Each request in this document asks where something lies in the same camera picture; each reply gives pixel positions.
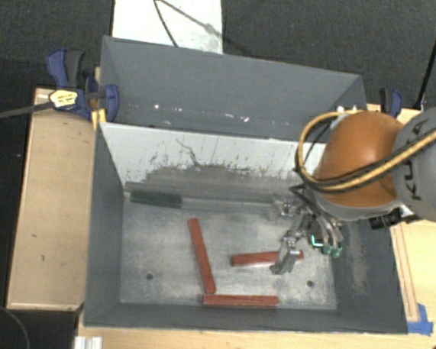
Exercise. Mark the red-brown block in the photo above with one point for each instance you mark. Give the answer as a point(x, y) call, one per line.
point(202, 254)
point(252, 258)
point(240, 300)

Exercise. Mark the black cylinder on white bracket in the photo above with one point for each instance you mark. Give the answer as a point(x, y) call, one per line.
point(385, 220)

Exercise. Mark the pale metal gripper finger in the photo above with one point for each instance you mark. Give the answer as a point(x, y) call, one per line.
point(281, 258)
point(292, 259)

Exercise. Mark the grey metal bin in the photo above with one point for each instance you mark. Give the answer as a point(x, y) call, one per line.
point(218, 93)

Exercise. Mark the pale wood board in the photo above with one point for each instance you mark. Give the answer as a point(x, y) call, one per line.
point(54, 200)

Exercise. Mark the dark green flat block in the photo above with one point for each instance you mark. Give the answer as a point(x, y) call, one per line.
point(156, 198)

